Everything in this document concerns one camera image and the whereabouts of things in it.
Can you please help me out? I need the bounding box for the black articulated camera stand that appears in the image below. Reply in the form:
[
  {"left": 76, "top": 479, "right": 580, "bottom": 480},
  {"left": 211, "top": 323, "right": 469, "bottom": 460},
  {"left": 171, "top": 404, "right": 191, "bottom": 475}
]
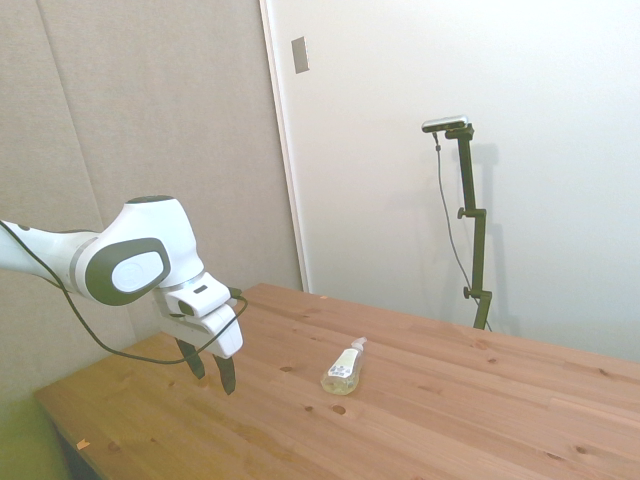
[{"left": 443, "top": 126, "right": 494, "bottom": 330}]

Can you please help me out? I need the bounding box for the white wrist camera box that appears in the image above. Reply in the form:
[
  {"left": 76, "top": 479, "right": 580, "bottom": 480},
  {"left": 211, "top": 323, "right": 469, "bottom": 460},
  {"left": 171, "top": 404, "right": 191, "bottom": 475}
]
[{"left": 163, "top": 280, "right": 232, "bottom": 318}]

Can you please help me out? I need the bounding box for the clear sanitizer pump bottle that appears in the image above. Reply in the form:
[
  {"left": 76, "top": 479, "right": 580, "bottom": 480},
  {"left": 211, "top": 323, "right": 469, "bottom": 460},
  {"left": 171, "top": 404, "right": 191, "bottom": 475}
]
[{"left": 319, "top": 337, "right": 368, "bottom": 396}]

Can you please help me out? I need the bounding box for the silver exterior camera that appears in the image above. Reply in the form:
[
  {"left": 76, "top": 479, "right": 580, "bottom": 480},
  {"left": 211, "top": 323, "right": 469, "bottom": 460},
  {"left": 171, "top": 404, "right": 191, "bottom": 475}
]
[{"left": 421, "top": 115, "right": 471, "bottom": 134}]

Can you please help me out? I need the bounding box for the grey wall switch plate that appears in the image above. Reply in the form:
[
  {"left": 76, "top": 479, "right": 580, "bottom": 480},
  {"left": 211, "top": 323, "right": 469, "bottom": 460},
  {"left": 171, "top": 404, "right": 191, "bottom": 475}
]
[{"left": 291, "top": 35, "right": 310, "bottom": 75}]

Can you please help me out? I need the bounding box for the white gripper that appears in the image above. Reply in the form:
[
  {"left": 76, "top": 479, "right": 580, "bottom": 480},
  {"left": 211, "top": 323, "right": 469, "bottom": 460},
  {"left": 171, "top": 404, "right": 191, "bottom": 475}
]
[{"left": 152, "top": 287, "right": 245, "bottom": 396}]

